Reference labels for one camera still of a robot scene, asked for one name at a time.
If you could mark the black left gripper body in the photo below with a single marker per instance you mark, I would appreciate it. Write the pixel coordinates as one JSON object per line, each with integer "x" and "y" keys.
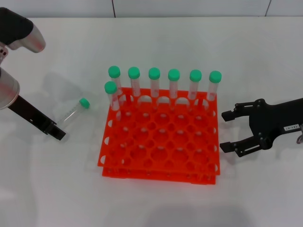
{"x": 28, "y": 111}

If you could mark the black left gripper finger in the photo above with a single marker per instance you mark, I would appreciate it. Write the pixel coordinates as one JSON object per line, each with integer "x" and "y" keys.
{"x": 56, "y": 132}

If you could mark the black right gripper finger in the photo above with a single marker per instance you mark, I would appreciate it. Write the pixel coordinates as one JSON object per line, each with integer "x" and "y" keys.
{"x": 229, "y": 116}
{"x": 228, "y": 146}

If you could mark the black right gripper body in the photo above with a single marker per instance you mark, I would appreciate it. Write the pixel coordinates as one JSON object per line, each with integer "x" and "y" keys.
{"x": 272, "y": 120}

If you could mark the green-capped clear test tube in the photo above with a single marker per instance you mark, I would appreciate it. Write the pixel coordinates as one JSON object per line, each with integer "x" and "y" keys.
{"x": 84, "y": 103}
{"x": 154, "y": 73}
{"x": 174, "y": 74}
{"x": 195, "y": 75}
{"x": 215, "y": 76}
{"x": 110, "y": 87}
{"x": 134, "y": 72}
{"x": 114, "y": 71}

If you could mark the orange plastic test tube rack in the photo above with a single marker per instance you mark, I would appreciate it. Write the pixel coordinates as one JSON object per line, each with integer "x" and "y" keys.
{"x": 161, "y": 142}

